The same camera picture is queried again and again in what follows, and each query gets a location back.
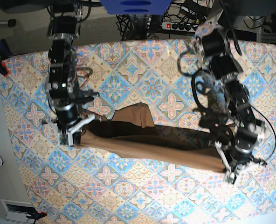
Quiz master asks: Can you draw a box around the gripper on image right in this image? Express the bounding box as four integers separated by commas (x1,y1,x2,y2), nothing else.
214,128,267,184

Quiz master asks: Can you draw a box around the red and black clamp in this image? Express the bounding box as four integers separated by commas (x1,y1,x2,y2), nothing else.
0,58,9,77

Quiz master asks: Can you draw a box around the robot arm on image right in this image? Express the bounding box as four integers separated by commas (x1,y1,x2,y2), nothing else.
191,0,271,184

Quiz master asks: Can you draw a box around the brown t-shirt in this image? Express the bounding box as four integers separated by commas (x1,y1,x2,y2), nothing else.
77,103,225,173

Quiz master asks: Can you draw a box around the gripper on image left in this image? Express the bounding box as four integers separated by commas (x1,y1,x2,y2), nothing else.
41,103,102,147

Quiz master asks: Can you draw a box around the white power strip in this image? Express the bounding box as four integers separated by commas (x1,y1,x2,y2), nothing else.
161,22,198,32

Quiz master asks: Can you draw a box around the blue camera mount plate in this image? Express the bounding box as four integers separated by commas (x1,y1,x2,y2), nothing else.
100,0,172,15

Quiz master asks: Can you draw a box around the black orange clamp bottom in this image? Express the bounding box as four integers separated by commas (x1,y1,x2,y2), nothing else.
26,208,47,222

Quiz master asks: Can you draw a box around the white box with dark window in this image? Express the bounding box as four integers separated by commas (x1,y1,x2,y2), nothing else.
1,199,35,224

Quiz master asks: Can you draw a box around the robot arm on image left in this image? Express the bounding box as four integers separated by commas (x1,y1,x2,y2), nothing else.
45,0,101,147

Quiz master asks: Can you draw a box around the patterned tablecloth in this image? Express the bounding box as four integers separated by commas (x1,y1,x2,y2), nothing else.
0,40,276,224

